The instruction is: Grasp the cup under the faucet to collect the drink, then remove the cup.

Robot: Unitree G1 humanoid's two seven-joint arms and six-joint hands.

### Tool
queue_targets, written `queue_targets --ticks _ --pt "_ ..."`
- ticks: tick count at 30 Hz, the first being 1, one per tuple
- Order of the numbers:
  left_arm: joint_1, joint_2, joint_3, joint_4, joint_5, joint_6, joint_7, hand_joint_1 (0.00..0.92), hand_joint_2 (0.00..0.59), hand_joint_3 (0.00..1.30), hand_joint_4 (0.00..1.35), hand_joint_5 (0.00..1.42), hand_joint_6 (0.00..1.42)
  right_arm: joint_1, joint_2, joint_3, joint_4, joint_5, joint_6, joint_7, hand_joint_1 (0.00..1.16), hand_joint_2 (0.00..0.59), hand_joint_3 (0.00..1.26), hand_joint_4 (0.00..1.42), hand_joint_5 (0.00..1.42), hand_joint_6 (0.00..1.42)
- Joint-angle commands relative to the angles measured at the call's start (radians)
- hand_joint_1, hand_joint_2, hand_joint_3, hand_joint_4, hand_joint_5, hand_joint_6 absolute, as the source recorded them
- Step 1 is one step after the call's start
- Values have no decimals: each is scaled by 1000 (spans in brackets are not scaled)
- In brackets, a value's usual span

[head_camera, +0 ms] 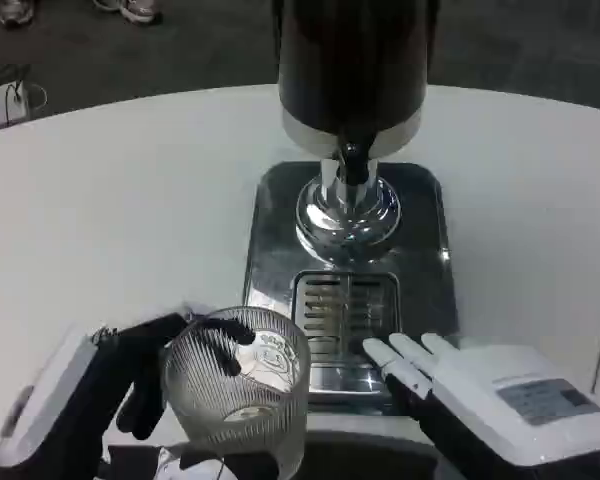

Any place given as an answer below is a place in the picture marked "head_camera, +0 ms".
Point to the black dispenser tap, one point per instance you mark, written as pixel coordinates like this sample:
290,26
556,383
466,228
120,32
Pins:
354,160

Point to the black drink dispenser silver base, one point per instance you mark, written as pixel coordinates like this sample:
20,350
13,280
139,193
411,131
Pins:
352,75

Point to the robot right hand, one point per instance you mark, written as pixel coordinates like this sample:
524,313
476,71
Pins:
485,395

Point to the person's shoe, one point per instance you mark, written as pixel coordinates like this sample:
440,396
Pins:
16,11
130,10

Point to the clear ribbed glass cup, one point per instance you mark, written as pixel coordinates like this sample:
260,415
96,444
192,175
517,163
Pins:
240,385

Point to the steel drip tray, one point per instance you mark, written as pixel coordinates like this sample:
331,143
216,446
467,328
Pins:
420,240

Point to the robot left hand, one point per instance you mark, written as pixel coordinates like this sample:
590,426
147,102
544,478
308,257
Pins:
75,380

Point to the white power box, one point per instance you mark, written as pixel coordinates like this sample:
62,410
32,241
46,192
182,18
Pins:
0,107

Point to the steel drain grid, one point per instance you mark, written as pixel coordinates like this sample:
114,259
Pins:
330,305

